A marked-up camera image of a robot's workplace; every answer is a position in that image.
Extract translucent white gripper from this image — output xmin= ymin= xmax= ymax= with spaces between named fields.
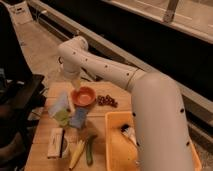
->
xmin=69 ymin=76 xmax=81 ymax=115

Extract light blue towel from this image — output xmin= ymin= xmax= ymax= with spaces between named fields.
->
xmin=48 ymin=92 xmax=69 ymax=117

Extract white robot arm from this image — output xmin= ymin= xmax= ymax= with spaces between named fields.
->
xmin=58 ymin=36 xmax=194 ymax=171

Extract red bowl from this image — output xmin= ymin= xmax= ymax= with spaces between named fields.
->
xmin=71 ymin=86 xmax=96 ymax=106

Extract green lime cup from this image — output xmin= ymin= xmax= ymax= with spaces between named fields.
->
xmin=54 ymin=110 xmax=69 ymax=126

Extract blue sponge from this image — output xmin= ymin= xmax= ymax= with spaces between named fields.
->
xmin=69 ymin=107 xmax=88 ymax=129

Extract dark grape bunch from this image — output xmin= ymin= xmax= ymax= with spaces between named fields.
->
xmin=97 ymin=95 xmax=118 ymax=107

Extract green cucumber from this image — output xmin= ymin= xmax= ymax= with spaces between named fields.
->
xmin=86 ymin=135 xmax=97 ymax=166

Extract yellow plastic bin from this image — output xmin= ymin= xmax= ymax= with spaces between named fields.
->
xmin=104 ymin=111 xmax=203 ymax=171

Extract black handled brush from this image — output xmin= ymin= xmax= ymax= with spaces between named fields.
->
xmin=121 ymin=124 xmax=137 ymax=145

